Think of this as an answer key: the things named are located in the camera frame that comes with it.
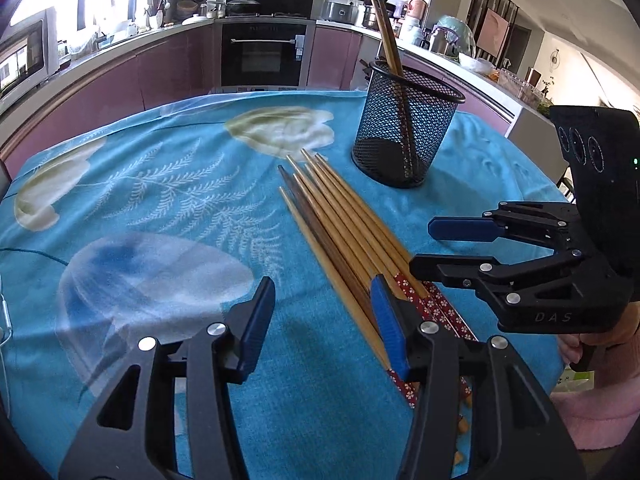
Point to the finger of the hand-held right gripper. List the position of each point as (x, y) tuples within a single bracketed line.
[(450, 270), (460, 229)]

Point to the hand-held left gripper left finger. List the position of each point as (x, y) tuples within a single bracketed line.
[(255, 320)]

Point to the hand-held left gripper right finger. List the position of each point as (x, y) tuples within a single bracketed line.
[(390, 325)]

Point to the bunch of wooden chopsticks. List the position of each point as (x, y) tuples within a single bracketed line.
[(340, 240)]

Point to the black mesh utensil holder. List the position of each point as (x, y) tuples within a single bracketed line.
[(400, 130)]

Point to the person's right forearm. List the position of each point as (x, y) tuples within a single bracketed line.
[(600, 420)]

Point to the person's right hand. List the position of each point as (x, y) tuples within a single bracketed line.
[(617, 340)]

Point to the blue printed tablecloth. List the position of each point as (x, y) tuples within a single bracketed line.
[(175, 210)]

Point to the white kitchen countertop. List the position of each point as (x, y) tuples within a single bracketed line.
[(487, 85)]

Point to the clear plastic food container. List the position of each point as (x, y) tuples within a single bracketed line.
[(520, 87)]

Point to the white bowl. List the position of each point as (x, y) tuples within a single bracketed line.
[(477, 64)]

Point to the dark wooden door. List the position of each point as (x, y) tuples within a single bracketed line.
[(517, 50)]

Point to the steel kettle with purple lid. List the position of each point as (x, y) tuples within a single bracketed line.
[(442, 42)]

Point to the white container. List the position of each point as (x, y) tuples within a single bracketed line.
[(412, 30)]

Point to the pink thermos jug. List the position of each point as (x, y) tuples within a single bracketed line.
[(417, 8)]

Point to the steel steamer pot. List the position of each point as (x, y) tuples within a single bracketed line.
[(367, 17)]

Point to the steel rice cooker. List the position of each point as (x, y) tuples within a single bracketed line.
[(340, 12)]

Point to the built-in black oven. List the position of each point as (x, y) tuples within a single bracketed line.
[(262, 55)]

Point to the pink lower kitchen cabinets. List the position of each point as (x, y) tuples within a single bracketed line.
[(100, 90)]

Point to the white lidded dish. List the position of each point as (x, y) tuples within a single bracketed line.
[(196, 19)]

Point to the black wok with lid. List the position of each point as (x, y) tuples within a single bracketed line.
[(243, 7)]

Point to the bamboo basket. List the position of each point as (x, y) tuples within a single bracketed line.
[(187, 7)]

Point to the white microwave oven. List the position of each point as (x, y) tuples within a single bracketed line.
[(22, 55)]

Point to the kitchen window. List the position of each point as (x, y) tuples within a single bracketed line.
[(85, 0)]

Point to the wall fan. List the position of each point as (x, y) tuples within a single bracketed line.
[(554, 60)]

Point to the pink wall picture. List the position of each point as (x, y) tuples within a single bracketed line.
[(494, 32)]

